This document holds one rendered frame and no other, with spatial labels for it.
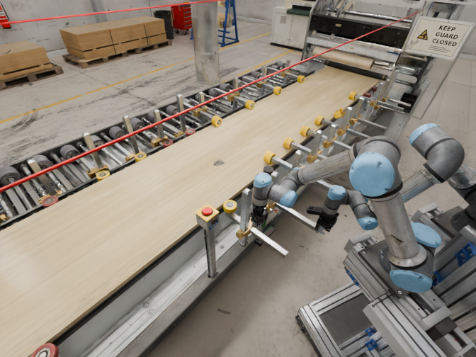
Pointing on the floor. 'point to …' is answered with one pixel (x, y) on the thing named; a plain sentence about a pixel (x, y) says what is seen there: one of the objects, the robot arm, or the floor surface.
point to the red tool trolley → (181, 18)
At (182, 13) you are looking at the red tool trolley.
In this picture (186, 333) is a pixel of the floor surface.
